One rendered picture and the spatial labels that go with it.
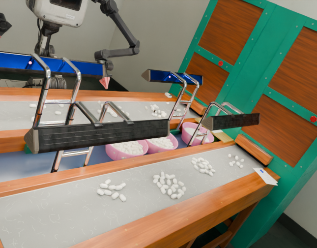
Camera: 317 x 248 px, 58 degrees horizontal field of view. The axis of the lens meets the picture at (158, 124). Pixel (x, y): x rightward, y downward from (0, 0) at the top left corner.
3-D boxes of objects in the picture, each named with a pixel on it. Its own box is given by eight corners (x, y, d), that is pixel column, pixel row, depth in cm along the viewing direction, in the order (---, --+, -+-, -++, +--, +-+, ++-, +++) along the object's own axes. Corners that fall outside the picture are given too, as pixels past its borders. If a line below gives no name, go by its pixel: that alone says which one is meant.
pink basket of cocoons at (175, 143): (128, 143, 184) (133, 132, 180) (146, 132, 207) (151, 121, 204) (162, 166, 178) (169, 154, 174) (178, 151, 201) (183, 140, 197)
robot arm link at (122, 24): (134, 47, 246) (143, 44, 240) (129, 57, 238) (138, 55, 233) (102, 1, 218) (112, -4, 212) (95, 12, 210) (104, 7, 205)
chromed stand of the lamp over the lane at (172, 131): (145, 122, 221) (168, 69, 202) (162, 120, 235) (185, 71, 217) (160, 136, 210) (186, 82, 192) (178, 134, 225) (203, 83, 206)
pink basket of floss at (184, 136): (177, 143, 211) (182, 133, 208) (177, 127, 236) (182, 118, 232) (210, 156, 214) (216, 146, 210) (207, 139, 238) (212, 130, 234)
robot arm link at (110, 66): (94, 52, 206) (102, 50, 201) (105, 55, 215) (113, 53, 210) (95, 69, 205) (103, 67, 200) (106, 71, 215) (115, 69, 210)
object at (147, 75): (140, 76, 192) (144, 66, 189) (195, 81, 237) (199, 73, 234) (147, 81, 187) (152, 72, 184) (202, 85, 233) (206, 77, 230)
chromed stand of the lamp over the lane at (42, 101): (12, 131, 150) (28, 51, 131) (48, 129, 164) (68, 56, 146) (25, 154, 139) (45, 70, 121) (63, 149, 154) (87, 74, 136)
